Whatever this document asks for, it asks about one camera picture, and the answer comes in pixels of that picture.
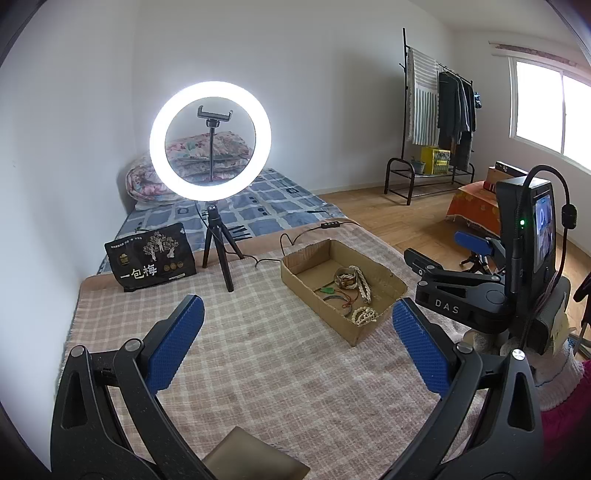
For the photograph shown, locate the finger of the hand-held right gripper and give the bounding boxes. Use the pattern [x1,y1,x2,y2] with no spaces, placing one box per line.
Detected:
[404,248,502,280]
[454,231,505,273]

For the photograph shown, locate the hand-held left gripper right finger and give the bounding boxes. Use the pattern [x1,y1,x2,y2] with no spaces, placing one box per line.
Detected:
[383,296,543,480]

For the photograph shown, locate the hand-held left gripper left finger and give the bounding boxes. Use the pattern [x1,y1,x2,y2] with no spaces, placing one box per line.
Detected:
[50,294,218,480]

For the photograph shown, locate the cream pearl necklace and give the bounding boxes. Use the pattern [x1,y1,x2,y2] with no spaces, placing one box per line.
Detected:
[351,305,380,326]

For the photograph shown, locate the dark bangle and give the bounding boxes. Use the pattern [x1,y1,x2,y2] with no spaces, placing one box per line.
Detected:
[322,292,356,317]

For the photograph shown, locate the cardboard box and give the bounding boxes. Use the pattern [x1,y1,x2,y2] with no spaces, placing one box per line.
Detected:
[280,239,408,348]

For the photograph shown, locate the person's right forearm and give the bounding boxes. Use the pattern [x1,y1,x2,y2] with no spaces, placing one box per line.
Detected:
[540,364,591,480]

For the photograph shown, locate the person's right hand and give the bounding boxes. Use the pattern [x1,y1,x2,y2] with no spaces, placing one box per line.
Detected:
[462,327,583,411]

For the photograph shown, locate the small black stand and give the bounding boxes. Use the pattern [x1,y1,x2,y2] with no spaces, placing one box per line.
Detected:
[459,253,491,278]

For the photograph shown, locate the orange cloth covered furniture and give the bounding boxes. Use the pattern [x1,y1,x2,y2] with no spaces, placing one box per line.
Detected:
[445,181,504,236]

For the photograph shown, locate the brown box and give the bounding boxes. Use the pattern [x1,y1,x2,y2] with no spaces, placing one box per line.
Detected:
[486,166,513,195]

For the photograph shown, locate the black snack bag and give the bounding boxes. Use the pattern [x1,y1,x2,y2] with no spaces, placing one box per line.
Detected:
[104,222,198,292]

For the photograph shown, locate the pink plaid blanket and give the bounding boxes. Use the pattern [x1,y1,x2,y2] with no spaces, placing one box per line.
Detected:
[55,217,504,480]

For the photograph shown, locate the yellow box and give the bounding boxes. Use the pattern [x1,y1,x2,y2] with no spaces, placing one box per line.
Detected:
[420,146,451,175]

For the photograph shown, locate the black tripod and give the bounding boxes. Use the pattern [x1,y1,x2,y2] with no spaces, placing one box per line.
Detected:
[202,200,245,292]

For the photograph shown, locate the dark hanging clothes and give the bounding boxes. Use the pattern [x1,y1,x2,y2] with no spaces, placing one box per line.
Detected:
[436,71,477,171]

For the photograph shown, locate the window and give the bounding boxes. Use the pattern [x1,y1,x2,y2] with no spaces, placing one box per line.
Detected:
[508,58,591,169]

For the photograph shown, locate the brown cardboard sheet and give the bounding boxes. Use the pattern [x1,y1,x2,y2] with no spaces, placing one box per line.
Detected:
[203,426,311,480]

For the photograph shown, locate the black clothes rack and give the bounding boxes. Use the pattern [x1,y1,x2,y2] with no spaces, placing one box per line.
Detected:
[384,28,476,206]

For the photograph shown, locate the striped towel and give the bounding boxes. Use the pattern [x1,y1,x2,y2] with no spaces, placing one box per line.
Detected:
[406,47,440,146]

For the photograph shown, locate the blue patterned bed sheet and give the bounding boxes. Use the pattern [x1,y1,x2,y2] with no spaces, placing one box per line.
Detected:
[97,167,352,275]

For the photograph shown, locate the folded floral quilt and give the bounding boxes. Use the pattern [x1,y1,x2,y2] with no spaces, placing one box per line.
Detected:
[126,131,256,213]

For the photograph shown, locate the black phone holder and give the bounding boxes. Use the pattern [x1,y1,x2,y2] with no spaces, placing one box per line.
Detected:
[197,105,232,185]

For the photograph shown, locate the white pearl necklace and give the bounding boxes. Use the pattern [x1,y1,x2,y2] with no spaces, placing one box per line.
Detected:
[346,265,374,305]

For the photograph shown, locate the black ring light cable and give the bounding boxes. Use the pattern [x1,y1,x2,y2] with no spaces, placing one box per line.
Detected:
[252,220,361,268]

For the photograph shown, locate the curtain rail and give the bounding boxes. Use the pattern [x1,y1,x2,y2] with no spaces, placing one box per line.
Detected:
[488,41,583,68]

